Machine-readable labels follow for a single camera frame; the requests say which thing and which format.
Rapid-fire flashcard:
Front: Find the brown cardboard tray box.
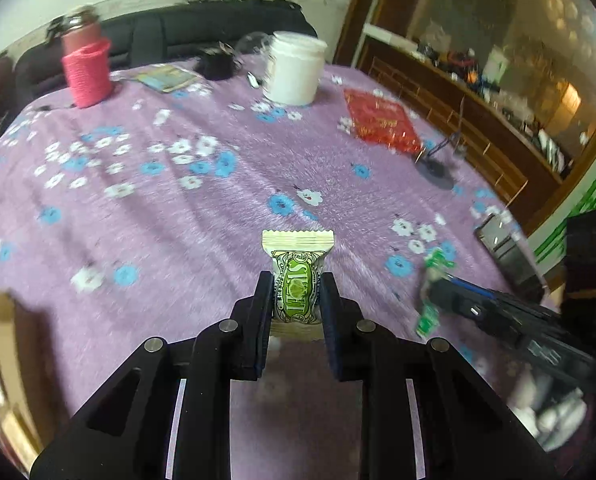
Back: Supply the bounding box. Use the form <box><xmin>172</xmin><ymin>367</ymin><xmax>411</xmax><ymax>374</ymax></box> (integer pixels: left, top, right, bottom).
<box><xmin>0</xmin><ymin>292</ymin><xmax>55</xmax><ymax>476</ymax></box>

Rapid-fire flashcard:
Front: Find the black leather sofa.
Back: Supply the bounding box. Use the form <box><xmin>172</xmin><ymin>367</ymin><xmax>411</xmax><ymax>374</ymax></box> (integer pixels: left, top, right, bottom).
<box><xmin>14</xmin><ymin>0</ymin><xmax>316</xmax><ymax>105</ymax></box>

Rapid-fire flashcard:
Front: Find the clear glass cup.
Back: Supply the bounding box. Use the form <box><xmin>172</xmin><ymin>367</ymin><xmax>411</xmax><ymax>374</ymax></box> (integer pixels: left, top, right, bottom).
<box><xmin>234</xmin><ymin>32</ymin><xmax>273</xmax><ymax>60</ymax></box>

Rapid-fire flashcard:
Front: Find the green booklet on table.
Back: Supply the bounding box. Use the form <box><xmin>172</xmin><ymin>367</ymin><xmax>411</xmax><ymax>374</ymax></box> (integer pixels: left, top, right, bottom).
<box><xmin>133</xmin><ymin>64</ymin><xmax>199</xmax><ymax>93</ymax></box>

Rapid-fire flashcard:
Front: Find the white plastic jar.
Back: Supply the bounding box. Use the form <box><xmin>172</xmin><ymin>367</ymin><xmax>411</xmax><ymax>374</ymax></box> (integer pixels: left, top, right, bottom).
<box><xmin>263</xmin><ymin>32</ymin><xmax>327</xmax><ymax>106</ymax></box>

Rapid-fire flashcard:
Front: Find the purple floral tablecloth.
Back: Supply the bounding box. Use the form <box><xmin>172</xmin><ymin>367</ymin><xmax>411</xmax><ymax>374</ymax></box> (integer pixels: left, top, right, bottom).
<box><xmin>0</xmin><ymin>67</ymin><xmax>517</xmax><ymax>479</ymax></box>

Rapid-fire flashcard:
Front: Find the red gift packet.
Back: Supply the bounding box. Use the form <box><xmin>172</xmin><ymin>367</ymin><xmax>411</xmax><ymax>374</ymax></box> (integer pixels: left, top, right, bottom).
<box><xmin>344</xmin><ymin>89</ymin><xmax>423</xmax><ymax>155</ymax></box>

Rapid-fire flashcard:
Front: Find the tan biscuit packet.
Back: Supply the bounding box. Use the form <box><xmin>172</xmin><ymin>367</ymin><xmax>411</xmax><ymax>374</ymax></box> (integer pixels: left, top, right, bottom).
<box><xmin>1</xmin><ymin>408</ymin><xmax>42</xmax><ymax>474</ymax></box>

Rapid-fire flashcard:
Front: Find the black small stand on table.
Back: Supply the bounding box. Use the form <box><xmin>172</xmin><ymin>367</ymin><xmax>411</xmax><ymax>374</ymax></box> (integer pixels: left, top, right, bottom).
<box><xmin>414</xmin><ymin>131</ymin><xmax>467</xmax><ymax>191</ymax></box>

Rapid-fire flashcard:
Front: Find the smartphone on table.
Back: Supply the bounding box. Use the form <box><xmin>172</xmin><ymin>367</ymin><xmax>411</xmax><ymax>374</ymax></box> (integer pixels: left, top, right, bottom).
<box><xmin>475</xmin><ymin>214</ymin><xmax>545</xmax><ymax>297</ymax></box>

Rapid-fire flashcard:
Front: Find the pink thermos bottle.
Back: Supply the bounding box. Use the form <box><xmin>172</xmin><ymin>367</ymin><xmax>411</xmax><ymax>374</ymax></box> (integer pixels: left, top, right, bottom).
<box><xmin>45</xmin><ymin>6</ymin><xmax>112</xmax><ymax>108</ymax></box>

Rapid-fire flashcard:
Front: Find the green white candy packet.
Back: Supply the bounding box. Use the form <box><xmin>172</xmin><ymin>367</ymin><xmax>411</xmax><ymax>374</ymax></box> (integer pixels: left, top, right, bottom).
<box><xmin>261</xmin><ymin>230</ymin><xmax>335</xmax><ymax>340</ymax></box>

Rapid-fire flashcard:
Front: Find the white gloved hand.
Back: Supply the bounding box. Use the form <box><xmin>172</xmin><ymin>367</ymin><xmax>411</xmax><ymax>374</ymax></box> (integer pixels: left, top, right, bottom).
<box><xmin>507</xmin><ymin>370</ymin><xmax>588</xmax><ymax>452</ymax></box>

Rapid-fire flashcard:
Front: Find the black pouch on table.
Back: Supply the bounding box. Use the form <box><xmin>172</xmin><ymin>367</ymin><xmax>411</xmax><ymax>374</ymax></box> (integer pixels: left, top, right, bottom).
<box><xmin>194</xmin><ymin>44</ymin><xmax>240</xmax><ymax>81</ymax></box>

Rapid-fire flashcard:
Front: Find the wooden sideboard cabinet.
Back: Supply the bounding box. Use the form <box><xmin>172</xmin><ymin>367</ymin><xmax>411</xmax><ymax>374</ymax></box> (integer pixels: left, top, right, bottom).
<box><xmin>359</xmin><ymin>38</ymin><xmax>562</xmax><ymax>210</ymax></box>

